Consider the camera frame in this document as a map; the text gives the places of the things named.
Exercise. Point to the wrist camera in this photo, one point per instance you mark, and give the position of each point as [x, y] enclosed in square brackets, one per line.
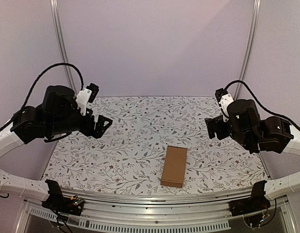
[85, 96]
[224, 99]

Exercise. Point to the aluminium front rail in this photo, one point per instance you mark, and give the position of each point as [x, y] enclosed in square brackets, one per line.
[197, 213]

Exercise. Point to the left aluminium frame post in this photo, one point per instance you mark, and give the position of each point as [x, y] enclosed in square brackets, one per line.
[60, 40]

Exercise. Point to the right aluminium frame post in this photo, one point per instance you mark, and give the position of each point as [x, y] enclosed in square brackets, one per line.
[251, 39]

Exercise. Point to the brown cardboard box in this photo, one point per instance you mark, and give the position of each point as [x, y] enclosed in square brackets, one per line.
[174, 167]

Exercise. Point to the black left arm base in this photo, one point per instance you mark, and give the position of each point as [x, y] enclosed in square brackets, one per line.
[58, 203]

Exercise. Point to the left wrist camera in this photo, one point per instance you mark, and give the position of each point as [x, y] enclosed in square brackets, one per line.
[85, 96]

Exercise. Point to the floral patterned table mat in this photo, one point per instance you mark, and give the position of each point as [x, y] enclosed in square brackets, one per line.
[129, 157]

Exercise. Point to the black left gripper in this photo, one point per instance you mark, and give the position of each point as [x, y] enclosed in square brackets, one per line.
[90, 131]

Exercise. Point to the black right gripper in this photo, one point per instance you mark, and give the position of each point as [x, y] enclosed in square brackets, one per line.
[218, 128]

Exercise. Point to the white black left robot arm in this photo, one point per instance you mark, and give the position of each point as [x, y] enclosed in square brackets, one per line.
[61, 113]

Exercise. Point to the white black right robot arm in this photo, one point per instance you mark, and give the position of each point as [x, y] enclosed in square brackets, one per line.
[241, 122]

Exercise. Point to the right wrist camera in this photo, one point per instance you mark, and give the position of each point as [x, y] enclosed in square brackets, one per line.
[224, 99]

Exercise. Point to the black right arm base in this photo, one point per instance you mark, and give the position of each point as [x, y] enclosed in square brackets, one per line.
[248, 205]

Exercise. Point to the aluminium frame post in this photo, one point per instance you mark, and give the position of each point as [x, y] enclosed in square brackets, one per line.
[251, 39]
[60, 40]

